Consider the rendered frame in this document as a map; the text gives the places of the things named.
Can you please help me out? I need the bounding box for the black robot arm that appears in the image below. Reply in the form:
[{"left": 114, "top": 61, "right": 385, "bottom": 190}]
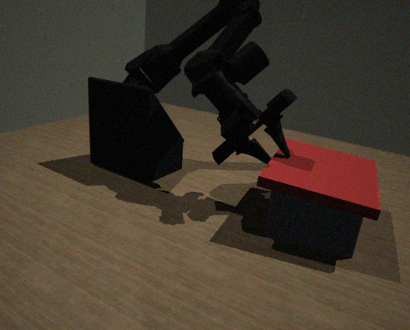
[{"left": 123, "top": 0, "right": 269, "bottom": 146}]

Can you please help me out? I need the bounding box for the red box lid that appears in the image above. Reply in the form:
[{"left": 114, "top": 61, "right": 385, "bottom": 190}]
[{"left": 257, "top": 138, "right": 381, "bottom": 221}]

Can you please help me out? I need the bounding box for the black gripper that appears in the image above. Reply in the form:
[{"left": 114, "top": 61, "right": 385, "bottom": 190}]
[{"left": 212, "top": 89, "right": 297, "bottom": 165}]

